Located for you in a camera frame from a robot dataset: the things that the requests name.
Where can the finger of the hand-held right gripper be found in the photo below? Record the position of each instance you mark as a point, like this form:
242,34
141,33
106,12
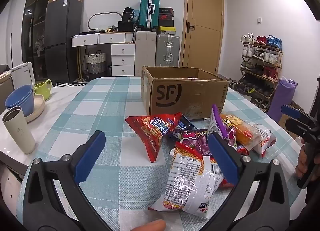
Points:
290,111
300,128

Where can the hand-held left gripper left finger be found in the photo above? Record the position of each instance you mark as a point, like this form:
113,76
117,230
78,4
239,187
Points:
90,157

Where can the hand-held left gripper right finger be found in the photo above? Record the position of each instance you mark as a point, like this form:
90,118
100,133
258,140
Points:
223,161

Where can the purple assorted candy bag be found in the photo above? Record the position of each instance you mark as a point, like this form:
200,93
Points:
197,143

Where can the red white noodle snack packet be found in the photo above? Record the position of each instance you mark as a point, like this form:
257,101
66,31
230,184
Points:
190,171

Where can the white bread packet red print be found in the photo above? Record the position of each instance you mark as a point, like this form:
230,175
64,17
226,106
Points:
265,137

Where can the orange snack packet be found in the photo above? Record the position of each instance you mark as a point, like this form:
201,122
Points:
240,128

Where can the dark blue cookie packet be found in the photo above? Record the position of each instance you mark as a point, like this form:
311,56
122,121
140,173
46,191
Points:
186,122

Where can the red triangular snack packet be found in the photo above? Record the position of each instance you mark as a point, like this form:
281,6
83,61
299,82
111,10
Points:
152,132

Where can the brown cardboard box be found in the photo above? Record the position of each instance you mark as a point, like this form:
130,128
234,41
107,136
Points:
190,96

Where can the person's right hand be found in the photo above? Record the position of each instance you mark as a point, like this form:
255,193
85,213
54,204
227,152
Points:
301,164

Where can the person's left hand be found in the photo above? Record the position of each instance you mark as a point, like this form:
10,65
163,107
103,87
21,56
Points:
150,226

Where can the purple yoga mat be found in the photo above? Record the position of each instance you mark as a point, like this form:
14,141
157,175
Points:
280,101

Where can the collection of shoes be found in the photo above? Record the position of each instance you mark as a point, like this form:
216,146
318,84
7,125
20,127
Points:
260,55

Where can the beige shallow bowl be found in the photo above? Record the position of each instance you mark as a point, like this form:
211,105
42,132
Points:
38,111

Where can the beige tumbler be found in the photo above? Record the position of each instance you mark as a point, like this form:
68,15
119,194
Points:
20,136

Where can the blue plastic bowl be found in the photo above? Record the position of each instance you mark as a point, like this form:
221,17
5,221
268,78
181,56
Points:
25,112
18,96

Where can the green watering cup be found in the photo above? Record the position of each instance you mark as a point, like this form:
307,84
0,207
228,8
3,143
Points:
42,90

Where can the woven laundry basket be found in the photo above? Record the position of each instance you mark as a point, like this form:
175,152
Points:
95,63

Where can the white desk with drawers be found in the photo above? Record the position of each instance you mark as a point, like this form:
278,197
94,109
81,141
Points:
122,59

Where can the beige suitcase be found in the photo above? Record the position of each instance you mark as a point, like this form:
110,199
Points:
146,53

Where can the silver suitcase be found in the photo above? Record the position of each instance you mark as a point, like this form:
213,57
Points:
167,50

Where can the wooden door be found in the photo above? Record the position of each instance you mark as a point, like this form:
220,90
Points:
205,20

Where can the dark grey refrigerator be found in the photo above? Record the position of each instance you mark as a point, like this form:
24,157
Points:
62,33

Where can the black bag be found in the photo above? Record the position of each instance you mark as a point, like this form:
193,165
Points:
126,26

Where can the arched mirror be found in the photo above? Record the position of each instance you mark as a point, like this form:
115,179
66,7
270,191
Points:
91,19

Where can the yellow black shoe box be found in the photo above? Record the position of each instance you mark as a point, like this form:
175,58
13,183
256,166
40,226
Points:
167,30

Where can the dark glass display cabinet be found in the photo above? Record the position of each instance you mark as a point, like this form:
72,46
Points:
37,20

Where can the plain black shoe box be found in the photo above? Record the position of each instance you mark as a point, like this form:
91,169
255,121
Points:
166,23

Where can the blue plastic bag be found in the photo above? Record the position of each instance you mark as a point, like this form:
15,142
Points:
136,15

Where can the black shoe box red logo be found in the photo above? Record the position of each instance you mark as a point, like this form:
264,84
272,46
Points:
166,17

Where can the teal suitcase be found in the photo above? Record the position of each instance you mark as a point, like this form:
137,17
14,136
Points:
149,10

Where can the black shoe box red label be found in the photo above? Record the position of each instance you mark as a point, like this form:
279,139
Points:
166,11

